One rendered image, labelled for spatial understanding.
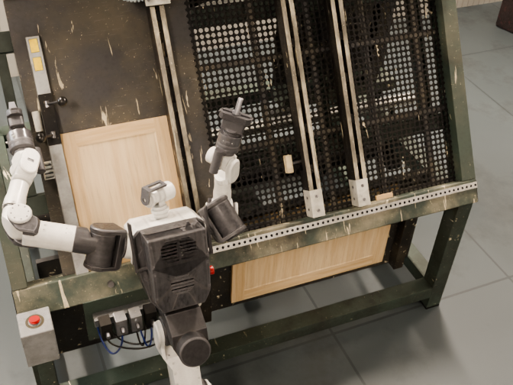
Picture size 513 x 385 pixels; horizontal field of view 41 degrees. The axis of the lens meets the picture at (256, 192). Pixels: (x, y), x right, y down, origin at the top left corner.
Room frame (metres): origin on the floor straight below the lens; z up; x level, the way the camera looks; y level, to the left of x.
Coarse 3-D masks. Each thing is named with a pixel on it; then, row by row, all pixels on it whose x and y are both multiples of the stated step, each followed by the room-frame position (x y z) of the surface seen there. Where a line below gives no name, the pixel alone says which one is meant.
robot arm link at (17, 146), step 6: (18, 138) 1.95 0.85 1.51; (24, 138) 1.96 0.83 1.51; (12, 144) 1.93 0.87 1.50; (18, 144) 1.93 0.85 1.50; (24, 144) 1.94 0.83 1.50; (30, 144) 1.95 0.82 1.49; (12, 150) 1.93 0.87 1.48; (18, 150) 1.92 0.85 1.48; (18, 156) 1.90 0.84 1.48; (42, 156) 1.96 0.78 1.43; (12, 162) 1.91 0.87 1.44; (18, 162) 1.88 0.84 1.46; (42, 162) 1.93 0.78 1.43; (12, 168) 1.89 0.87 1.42; (42, 168) 1.91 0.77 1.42; (12, 174) 1.88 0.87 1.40
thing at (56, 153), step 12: (36, 36) 2.36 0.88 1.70; (36, 72) 2.28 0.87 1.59; (36, 84) 2.25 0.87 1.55; (48, 84) 2.27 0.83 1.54; (60, 144) 2.15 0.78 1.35; (60, 156) 2.13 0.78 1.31; (60, 168) 2.10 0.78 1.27; (60, 180) 2.07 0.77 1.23; (60, 192) 2.05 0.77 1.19; (72, 204) 2.03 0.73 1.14; (72, 216) 2.01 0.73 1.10; (72, 252) 1.92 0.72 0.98
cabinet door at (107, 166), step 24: (144, 120) 2.33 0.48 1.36; (72, 144) 2.18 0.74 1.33; (96, 144) 2.22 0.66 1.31; (120, 144) 2.25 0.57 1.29; (144, 144) 2.28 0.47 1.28; (168, 144) 2.31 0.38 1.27; (72, 168) 2.13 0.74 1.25; (96, 168) 2.16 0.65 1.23; (120, 168) 2.19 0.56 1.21; (144, 168) 2.22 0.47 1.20; (168, 168) 2.25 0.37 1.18; (72, 192) 2.08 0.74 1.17; (96, 192) 2.11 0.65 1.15; (120, 192) 2.14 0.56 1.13; (96, 216) 2.05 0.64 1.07; (120, 216) 2.08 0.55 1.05
